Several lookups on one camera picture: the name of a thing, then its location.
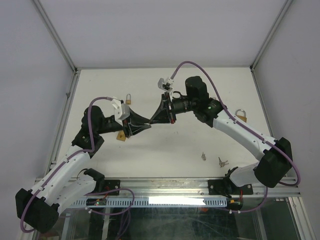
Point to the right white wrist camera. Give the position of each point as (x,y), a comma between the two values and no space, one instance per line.
(166,85)

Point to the small brass padlock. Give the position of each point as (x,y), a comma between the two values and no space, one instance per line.
(128,99)

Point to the silver key set right centre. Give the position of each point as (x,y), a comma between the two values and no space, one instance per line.
(203,156)

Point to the aluminium front rail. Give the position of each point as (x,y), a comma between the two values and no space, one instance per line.
(195,187)

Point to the silver key set far right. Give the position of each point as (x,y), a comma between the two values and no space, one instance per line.
(222,163)

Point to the silver key set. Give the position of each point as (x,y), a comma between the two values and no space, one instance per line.
(222,163)
(203,156)

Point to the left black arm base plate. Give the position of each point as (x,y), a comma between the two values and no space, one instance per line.
(106,185)

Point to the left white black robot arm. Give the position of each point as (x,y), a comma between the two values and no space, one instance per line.
(41,206)

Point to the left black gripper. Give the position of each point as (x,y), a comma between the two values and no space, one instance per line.
(134,124)

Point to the large brass padlock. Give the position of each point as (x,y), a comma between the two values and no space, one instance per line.
(241,114)
(121,136)

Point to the slotted grey cable duct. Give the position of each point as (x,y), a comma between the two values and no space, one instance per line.
(152,202)

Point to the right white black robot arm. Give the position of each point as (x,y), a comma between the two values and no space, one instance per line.
(273,156)

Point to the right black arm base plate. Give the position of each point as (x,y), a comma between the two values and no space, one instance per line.
(227,188)

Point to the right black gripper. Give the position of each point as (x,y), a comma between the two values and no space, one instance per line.
(163,115)

